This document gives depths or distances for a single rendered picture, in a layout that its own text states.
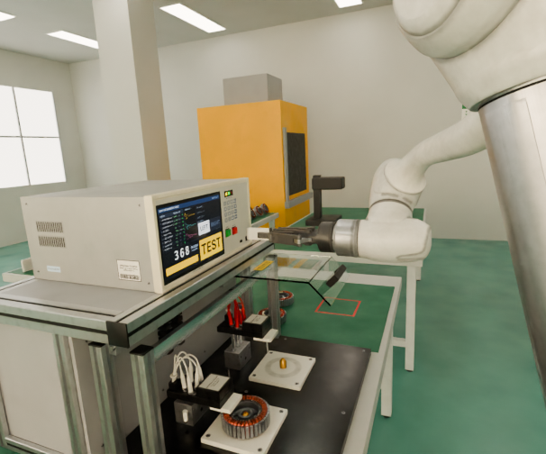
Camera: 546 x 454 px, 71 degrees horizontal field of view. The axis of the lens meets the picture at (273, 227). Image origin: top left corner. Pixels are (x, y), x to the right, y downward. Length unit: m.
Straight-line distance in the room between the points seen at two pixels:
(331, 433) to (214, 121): 4.22
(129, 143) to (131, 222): 4.13
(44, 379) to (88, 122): 8.05
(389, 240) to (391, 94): 5.27
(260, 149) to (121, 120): 1.70
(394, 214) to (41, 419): 0.89
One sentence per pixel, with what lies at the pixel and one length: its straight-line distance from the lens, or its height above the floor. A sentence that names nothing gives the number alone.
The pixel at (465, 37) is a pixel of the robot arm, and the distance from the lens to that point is 0.38.
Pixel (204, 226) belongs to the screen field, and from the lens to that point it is 0.94.
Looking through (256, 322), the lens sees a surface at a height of 0.92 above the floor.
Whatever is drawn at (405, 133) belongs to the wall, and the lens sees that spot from 6.01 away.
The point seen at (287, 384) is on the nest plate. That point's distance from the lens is 1.10.
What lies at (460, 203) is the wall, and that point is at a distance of 6.08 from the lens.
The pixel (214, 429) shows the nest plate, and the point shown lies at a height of 0.78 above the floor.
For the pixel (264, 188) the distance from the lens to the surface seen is 4.55.
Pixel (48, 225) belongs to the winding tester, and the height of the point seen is 1.25.
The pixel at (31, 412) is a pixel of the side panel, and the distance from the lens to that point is 1.07.
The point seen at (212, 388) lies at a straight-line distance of 0.95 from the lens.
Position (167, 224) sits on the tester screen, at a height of 1.25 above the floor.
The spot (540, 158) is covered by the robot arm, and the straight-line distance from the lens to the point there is 0.39.
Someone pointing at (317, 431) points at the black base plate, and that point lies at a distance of 0.98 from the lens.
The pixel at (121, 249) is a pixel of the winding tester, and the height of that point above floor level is 1.21.
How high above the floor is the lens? 1.39
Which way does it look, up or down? 11 degrees down
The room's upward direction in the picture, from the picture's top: 3 degrees counter-clockwise
